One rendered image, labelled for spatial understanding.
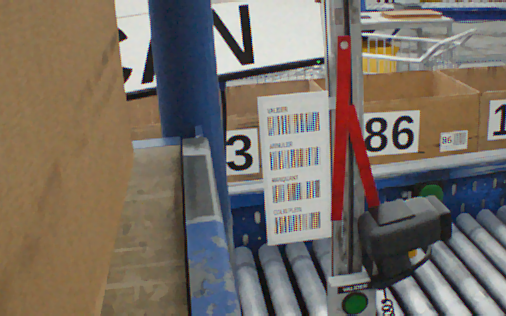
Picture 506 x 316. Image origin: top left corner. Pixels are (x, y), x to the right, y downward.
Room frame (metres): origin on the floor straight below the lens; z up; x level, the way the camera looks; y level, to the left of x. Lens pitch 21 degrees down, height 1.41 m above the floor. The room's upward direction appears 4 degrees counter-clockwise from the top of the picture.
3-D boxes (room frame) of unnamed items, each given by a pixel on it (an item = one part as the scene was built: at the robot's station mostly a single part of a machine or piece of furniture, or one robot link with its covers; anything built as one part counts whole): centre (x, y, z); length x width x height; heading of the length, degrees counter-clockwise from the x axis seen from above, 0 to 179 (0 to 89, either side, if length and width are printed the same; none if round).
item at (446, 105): (1.43, -0.39, 0.96); 0.39 x 0.29 x 0.17; 96
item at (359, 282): (0.64, -0.12, 0.95); 0.07 x 0.03 x 0.07; 96
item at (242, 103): (1.39, 0.00, 0.97); 0.39 x 0.29 x 0.17; 96
